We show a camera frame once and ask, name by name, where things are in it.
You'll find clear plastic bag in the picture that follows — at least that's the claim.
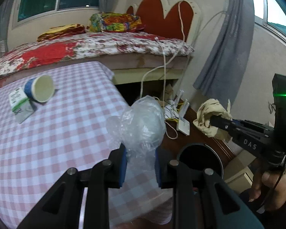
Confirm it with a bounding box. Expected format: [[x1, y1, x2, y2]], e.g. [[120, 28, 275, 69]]
[[106, 95, 167, 186]]

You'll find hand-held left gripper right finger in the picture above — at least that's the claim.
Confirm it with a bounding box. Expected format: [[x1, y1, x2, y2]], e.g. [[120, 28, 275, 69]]
[[154, 145, 265, 229]]

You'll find long grey curtain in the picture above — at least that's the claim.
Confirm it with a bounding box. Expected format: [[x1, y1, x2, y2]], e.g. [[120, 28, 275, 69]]
[[193, 0, 258, 98]]

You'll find beige cloth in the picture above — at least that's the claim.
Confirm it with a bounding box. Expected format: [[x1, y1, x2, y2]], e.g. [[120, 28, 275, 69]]
[[193, 98, 233, 140]]

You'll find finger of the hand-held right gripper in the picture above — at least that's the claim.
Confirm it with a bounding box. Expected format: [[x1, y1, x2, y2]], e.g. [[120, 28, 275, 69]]
[[210, 115, 234, 134]]

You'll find folded red yellow blanket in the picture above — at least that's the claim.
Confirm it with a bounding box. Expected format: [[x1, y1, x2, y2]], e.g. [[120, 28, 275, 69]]
[[37, 24, 86, 42]]

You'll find black trash bin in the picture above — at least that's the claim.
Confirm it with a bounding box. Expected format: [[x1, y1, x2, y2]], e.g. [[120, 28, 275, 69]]
[[176, 143, 224, 179]]

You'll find bed with floral quilt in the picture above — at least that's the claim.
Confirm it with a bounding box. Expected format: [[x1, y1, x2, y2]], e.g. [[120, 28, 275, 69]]
[[0, 32, 195, 84]]

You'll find bed with pink mattress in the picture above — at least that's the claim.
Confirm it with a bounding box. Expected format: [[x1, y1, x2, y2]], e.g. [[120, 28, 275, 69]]
[[0, 52, 191, 86]]

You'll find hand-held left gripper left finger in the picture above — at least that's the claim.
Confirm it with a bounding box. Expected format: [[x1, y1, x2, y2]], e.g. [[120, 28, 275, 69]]
[[15, 143, 128, 229]]

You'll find green and white small box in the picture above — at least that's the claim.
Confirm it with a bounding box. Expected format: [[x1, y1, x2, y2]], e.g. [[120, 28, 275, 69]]
[[9, 87, 37, 124]]

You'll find colourful patterned pillow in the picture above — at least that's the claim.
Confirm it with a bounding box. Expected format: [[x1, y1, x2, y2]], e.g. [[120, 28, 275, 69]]
[[87, 12, 146, 33]]

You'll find white cable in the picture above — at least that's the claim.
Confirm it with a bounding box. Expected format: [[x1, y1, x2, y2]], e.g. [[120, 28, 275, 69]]
[[141, 1, 193, 139]]

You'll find white router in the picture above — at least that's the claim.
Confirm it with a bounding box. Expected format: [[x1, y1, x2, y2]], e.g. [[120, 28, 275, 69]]
[[173, 89, 191, 136]]

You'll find brown wooden nightstand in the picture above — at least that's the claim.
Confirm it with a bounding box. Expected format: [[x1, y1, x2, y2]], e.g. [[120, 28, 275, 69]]
[[162, 100, 236, 172]]

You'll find pink checked tablecloth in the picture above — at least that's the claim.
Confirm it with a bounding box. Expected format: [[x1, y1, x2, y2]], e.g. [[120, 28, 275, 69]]
[[0, 61, 173, 227]]

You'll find side window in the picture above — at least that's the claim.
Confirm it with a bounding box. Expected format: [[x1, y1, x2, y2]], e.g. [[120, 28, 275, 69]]
[[253, 0, 286, 36]]

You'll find person's right hand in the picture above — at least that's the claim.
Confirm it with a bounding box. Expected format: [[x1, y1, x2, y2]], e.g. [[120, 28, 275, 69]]
[[249, 162, 286, 211]]

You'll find red heart-shaped headboard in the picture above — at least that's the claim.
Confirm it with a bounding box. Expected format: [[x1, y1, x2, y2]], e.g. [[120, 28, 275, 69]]
[[126, 0, 203, 43]]

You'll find blue paper cup white inside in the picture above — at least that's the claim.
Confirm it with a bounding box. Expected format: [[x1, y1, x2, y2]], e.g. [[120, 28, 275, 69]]
[[24, 75, 55, 103]]

